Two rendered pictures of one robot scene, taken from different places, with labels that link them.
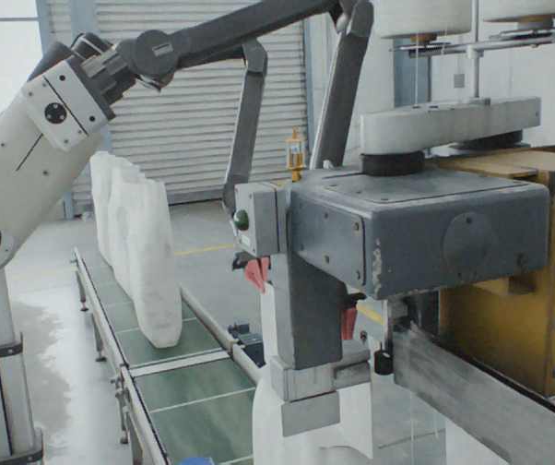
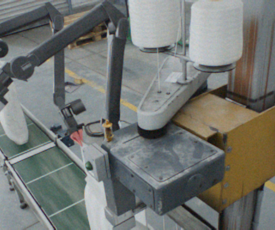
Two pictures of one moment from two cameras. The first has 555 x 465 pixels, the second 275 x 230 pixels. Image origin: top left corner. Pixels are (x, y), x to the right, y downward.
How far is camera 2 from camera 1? 43 cm
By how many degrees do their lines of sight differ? 20
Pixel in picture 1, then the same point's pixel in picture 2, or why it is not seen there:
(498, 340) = not seen: hidden behind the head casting
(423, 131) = (166, 115)
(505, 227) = (208, 173)
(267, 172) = not seen: hidden behind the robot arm
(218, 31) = (51, 48)
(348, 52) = (117, 44)
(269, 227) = (102, 169)
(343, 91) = (117, 66)
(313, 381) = (124, 215)
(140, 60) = (16, 74)
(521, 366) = (209, 199)
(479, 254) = (199, 187)
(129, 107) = not seen: outside the picture
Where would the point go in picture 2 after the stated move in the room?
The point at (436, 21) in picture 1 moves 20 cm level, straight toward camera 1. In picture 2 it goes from (164, 42) to (171, 64)
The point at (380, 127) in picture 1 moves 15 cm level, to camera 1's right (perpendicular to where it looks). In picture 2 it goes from (148, 120) to (198, 109)
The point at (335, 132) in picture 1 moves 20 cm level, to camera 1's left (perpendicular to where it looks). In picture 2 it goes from (115, 87) to (62, 97)
